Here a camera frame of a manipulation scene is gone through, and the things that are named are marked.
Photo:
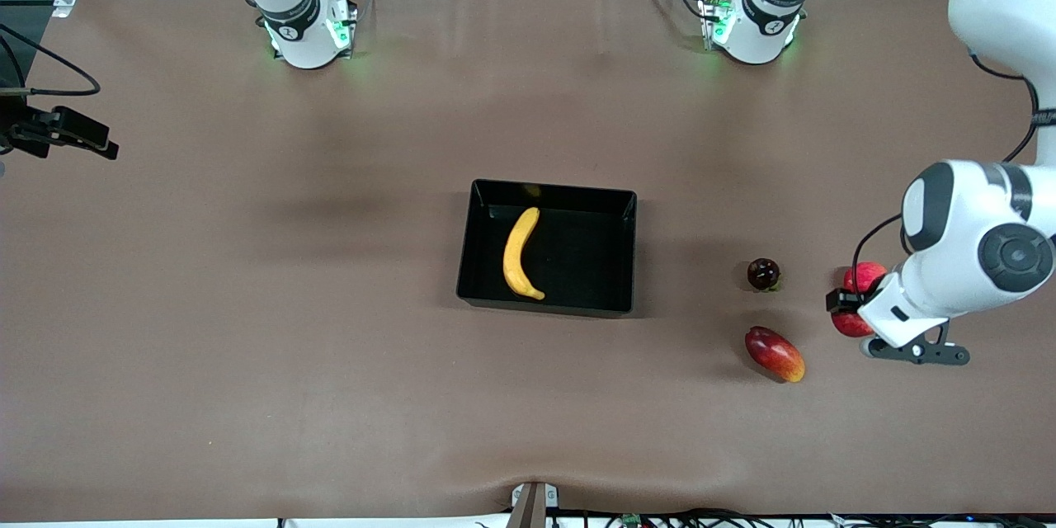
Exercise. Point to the yellow banana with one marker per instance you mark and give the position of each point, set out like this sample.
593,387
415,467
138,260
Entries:
516,260

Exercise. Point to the red orange mango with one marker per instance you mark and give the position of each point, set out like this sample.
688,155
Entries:
774,353

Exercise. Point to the plain red apple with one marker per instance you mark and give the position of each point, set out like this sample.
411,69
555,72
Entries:
866,272

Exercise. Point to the small red yellow apple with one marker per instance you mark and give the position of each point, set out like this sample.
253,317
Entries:
848,325

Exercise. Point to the brown table mat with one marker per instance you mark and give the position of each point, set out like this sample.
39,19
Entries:
247,305

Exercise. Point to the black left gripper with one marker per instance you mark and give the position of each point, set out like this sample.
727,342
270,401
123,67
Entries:
843,300

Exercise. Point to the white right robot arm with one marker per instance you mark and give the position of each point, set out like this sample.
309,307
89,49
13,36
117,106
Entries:
297,25

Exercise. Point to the black rectangular tray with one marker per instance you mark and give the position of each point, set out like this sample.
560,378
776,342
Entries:
577,280

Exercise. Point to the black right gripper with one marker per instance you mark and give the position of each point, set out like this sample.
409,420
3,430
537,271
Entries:
18,130

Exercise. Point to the dark purple mangosteen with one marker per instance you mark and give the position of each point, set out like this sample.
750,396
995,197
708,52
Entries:
763,274

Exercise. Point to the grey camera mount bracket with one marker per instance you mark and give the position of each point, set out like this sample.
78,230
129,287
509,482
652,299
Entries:
532,507

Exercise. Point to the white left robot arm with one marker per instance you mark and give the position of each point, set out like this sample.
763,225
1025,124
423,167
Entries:
973,223

